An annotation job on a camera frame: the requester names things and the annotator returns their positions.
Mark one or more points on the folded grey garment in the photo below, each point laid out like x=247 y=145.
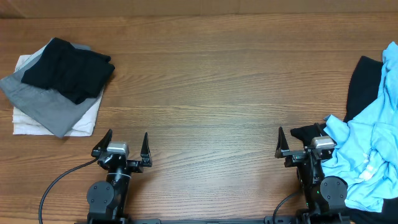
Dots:
x=47 y=107

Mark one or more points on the folded white garment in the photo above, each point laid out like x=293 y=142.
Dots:
x=24 y=125

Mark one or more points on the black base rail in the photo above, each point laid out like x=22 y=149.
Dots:
x=211 y=221

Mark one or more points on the light blue t-shirt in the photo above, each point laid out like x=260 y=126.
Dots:
x=366 y=153

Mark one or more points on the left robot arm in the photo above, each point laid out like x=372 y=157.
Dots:
x=107 y=199

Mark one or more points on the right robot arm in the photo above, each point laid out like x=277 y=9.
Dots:
x=325 y=196

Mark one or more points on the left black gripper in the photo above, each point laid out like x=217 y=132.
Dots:
x=145 y=158

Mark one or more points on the black garment pile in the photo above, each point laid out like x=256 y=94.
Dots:
x=363 y=89

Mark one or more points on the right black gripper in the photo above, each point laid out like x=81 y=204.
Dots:
x=295 y=155

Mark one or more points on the folded black garment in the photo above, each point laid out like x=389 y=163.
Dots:
x=77 y=74

